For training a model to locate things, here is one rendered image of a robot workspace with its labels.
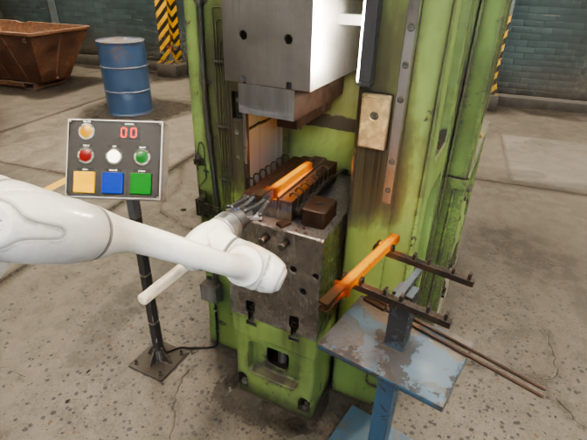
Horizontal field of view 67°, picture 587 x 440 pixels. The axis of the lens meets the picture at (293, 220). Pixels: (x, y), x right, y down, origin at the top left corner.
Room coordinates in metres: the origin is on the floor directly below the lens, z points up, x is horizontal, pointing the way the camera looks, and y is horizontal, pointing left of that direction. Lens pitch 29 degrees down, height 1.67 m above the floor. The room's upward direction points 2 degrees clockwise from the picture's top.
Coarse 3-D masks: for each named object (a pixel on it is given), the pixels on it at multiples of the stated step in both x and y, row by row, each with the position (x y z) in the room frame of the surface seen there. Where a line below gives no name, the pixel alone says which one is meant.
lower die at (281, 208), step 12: (276, 168) 1.65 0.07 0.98; (288, 168) 1.63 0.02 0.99; (312, 168) 1.62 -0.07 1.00; (324, 168) 1.64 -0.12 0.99; (336, 168) 1.72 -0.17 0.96; (264, 180) 1.54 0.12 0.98; (276, 180) 1.52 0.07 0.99; (300, 180) 1.51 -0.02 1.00; (252, 192) 1.43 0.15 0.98; (288, 192) 1.41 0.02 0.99; (300, 192) 1.42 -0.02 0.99; (276, 204) 1.36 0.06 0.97; (288, 204) 1.34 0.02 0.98; (276, 216) 1.36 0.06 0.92; (288, 216) 1.34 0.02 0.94
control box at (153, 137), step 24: (72, 120) 1.53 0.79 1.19; (96, 120) 1.53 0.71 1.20; (120, 120) 1.53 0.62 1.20; (144, 120) 1.53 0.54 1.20; (72, 144) 1.49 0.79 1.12; (96, 144) 1.49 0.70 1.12; (120, 144) 1.49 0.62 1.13; (144, 144) 1.49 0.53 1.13; (168, 144) 1.55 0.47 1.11; (72, 168) 1.44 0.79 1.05; (96, 168) 1.44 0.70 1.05; (120, 168) 1.44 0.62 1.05; (144, 168) 1.45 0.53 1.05; (72, 192) 1.40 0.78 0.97; (96, 192) 1.40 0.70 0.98
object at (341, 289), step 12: (384, 240) 1.20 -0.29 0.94; (396, 240) 1.21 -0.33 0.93; (372, 252) 1.13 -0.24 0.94; (384, 252) 1.14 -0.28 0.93; (360, 264) 1.06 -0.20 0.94; (372, 264) 1.07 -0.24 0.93; (348, 276) 1.00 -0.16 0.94; (360, 276) 1.01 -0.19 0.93; (336, 288) 0.94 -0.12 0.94; (348, 288) 0.94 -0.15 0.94; (324, 300) 0.89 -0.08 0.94; (336, 300) 0.92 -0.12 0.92; (324, 312) 0.88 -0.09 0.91
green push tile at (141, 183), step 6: (132, 174) 1.43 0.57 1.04; (138, 174) 1.43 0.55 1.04; (144, 174) 1.43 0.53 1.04; (150, 174) 1.43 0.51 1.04; (132, 180) 1.42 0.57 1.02; (138, 180) 1.42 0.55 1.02; (144, 180) 1.42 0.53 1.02; (150, 180) 1.42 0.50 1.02; (132, 186) 1.41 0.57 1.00; (138, 186) 1.41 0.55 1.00; (144, 186) 1.41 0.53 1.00; (150, 186) 1.41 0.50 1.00; (132, 192) 1.40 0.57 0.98; (138, 192) 1.40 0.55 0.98; (144, 192) 1.40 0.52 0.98; (150, 192) 1.40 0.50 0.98
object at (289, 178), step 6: (306, 162) 1.63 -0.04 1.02; (312, 162) 1.64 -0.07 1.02; (294, 168) 1.56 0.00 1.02; (300, 168) 1.56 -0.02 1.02; (306, 168) 1.59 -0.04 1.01; (288, 174) 1.51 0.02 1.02; (294, 174) 1.51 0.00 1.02; (300, 174) 1.54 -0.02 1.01; (282, 180) 1.44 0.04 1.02; (288, 180) 1.45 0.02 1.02; (294, 180) 1.50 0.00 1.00; (270, 186) 1.39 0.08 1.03; (276, 186) 1.39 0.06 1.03; (282, 186) 1.41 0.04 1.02; (258, 192) 1.31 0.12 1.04; (264, 192) 1.31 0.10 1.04; (276, 192) 1.35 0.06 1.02; (258, 198) 1.28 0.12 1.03
